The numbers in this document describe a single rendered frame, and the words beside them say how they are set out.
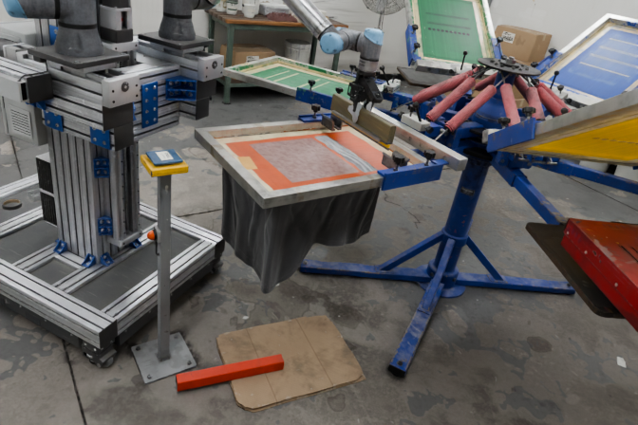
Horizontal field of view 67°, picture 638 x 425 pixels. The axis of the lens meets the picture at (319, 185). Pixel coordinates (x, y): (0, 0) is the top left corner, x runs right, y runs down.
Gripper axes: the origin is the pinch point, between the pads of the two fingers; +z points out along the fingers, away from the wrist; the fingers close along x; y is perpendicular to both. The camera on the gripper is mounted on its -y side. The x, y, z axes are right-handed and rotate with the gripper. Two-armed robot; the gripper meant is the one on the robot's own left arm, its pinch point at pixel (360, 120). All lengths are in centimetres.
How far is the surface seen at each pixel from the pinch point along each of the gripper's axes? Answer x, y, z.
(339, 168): 16.6, -12.5, 13.4
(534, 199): -54, -53, 17
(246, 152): 44.6, 10.1, 13.6
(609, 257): -2, -103, -2
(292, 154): 27.6, 3.8, 13.5
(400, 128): -23.6, 0.1, 5.3
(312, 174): 29.5, -13.6, 13.4
